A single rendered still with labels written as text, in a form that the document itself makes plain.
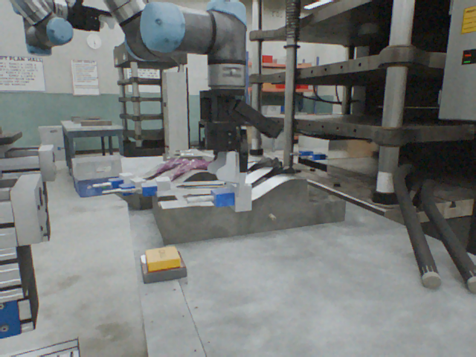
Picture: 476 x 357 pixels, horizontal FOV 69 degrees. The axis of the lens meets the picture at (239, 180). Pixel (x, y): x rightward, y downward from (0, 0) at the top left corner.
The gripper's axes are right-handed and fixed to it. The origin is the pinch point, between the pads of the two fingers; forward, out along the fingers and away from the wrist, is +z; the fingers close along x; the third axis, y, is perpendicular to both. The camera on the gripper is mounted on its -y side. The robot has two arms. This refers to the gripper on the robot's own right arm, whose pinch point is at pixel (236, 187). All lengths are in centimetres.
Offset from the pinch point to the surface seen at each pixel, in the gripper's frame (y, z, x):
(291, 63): -63, -37, -97
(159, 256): 17.0, 11.4, 3.8
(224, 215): -0.4, 9.4, -10.0
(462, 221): -93, 24, -17
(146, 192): 16.4, 6.3, -26.9
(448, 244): -39.4, 10.7, 18.9
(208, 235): 3.8, 14.0, -9.9
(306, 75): -67, -30, -88
